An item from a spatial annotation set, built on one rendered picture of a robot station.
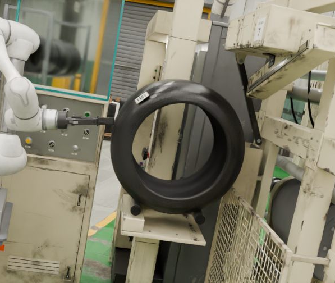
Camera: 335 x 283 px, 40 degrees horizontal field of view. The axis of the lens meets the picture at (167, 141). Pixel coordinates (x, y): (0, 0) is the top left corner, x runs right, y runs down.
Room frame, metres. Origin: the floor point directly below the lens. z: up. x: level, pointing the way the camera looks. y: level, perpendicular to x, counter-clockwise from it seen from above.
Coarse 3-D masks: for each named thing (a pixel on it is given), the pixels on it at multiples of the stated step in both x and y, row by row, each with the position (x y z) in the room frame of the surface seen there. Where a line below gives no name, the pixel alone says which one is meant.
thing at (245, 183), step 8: (248, 144) 2.40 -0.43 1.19; (248, 152) 2.21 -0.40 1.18; (256, 152) 2.21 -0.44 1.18; (248, 160) 2.21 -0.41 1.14; (256, 160) 2.22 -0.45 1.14; (248, 168) 2.21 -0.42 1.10; (256, 168) 2.22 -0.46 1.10; (240, 176) 2.21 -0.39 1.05; (248, 176) 2.21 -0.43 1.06; (256, 176) 2.22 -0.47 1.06; (240, 184) 2.21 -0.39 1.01; (248, 184) 2.21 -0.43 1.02; (240, 192) 2.21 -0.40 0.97; (248, 192) 2.21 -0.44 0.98; (224, 200) 2.20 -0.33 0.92; (248, 200) 2.22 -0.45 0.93
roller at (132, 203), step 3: (129, 195) 2.05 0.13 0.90; (132, 198) 1.95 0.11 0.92; (132, 201) 1.91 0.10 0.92; (135, 201) 1.90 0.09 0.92; (132, 204) 1.86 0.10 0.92; (135, 204) 1.86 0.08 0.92; (138, 204) 1.87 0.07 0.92; (132, 207) 1.84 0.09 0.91; (135, 207) 1.84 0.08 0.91; (138, 207) 1.84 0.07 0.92; (132, 210) 1.84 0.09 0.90; (135, 210) 1.84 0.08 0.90; (138, 210) 1.84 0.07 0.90; (132, 213) 1.84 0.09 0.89; (135, 213) 1.84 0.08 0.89; (138, 213) 1.84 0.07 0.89
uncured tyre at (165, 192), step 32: (160, 96) 1.84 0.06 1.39; (192, 96) 1.85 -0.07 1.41; (128, 128) 1.82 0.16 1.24; (224, 128) 1.87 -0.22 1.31; (128, 160) 1.82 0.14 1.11; (224, 160) 2.13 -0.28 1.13; (128, 192) 1.87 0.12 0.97; (160, 192) 2.11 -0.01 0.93; (192, 192) 2.11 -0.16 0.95; (224, 192) 1.91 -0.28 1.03
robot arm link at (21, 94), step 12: (0, 36) 2.11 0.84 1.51; (0, 48) 2.06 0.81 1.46; (0, 60) 1.99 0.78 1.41; (12, 72) 1.82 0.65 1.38; (12, 84) 1.70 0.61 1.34; (24, 84) 1.71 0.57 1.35; (12, 96) 1.70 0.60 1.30; (24, 96) 1.71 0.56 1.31; (36, 96) 1.78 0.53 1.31; (12, 108) 1.75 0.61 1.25; (24, 108) 1.74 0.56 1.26; (36, 108) 1.80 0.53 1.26
